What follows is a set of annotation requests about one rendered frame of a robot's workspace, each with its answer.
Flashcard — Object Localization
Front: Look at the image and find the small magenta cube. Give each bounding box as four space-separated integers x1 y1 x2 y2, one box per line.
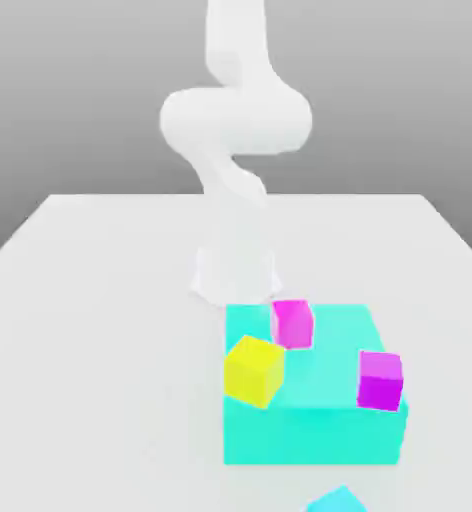
271 299 315 350

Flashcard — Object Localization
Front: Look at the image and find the small yellow cube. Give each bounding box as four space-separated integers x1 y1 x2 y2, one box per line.
223 334 286 410

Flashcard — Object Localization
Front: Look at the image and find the small purple cube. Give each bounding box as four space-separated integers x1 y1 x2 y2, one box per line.
356 350 405 413

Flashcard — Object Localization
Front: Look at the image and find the small light blue cube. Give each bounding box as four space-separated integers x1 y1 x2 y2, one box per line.
304 484 370 512

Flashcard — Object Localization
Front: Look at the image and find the large turquoise box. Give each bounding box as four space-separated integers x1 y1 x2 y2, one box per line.
222 303 410 466

